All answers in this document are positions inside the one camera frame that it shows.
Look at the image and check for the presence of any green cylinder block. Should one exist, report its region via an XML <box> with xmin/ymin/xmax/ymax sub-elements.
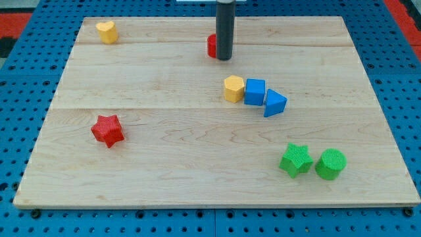
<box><xmin>315</xmin><ymin>148</ymin><xmax>347</xmax><ymax>180</ymax></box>

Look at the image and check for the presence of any wooden board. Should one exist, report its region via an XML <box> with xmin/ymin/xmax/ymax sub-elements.
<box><xmin>14</xmin><ymin>16</ymin><xmax>420</xmax><ymax>209</ymax></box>

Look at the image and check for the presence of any green star block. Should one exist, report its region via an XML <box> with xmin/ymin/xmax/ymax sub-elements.
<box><xmin>279</xmin><ymin>143</ymin><xmax>314</xmax><ymax>178</ymax></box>

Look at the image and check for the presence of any yellow hexagon block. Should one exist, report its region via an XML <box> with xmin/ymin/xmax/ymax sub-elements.
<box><xmin>224</xmin><ymin>75</ymin><xmax>245</xmax><ymax>103</ymax></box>

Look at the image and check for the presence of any red cylinder block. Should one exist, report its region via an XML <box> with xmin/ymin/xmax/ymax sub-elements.
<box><xmin>207</xmin><ymin>34</ymin><xmax>216</xmax><ymax>58</ymax></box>

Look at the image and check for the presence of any blue triangle block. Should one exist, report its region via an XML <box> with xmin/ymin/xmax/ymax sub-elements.
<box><xmin>264</xmin><ymin>89</ymin><xmax>287</xmax><ymax>117</ymax></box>

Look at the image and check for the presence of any blue cube block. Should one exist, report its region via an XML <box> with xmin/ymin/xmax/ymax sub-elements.
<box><xmin>244</xmin><ymin>78</ymin><xmax>266</xmax><ymax>106</ymax></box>

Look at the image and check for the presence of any red star block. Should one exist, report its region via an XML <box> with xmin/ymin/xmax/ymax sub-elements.
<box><xmin>91</xmin><ymin>115</ymin><xmax>125</xmax><ymax>148</ymax></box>

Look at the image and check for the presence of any yellow heart block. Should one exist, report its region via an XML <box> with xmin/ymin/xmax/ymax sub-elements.
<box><xmin>95</xmin><ymin>21</ymin><xmax>118</xmax><ymax>44</ymax></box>

